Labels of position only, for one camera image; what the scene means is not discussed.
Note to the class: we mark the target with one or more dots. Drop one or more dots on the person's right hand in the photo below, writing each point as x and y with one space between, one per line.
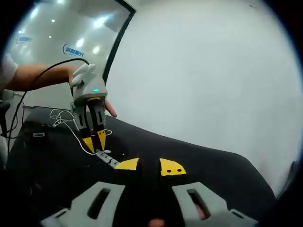
156 223

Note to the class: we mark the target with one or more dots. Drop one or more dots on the black case grey label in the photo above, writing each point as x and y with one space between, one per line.
39 134

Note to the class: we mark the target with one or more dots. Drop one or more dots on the person's left hand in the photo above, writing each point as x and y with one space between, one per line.
111 108

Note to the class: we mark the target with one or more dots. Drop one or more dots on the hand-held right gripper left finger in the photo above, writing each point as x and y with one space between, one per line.
82 208

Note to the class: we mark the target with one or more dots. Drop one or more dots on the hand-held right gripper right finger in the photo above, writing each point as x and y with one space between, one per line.
213 208

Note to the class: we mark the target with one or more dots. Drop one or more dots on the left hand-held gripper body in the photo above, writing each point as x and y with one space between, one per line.
90 85

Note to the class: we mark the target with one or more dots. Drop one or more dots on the black door frame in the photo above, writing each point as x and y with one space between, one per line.
118 42

